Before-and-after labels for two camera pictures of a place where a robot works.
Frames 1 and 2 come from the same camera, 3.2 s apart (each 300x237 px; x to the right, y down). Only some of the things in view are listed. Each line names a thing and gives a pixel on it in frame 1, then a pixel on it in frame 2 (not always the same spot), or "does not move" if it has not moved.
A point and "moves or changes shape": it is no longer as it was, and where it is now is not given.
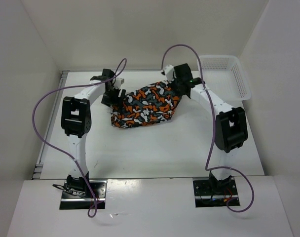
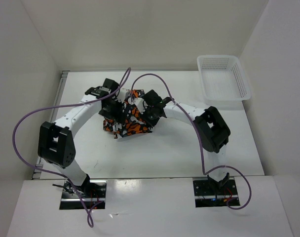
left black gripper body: [111, 97] to [113, 111]
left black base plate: [76, 195] does not move
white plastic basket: [224, 76] does not move
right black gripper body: [174, 85] to [149, 116]
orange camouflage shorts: [155, 102] moves or changes shape
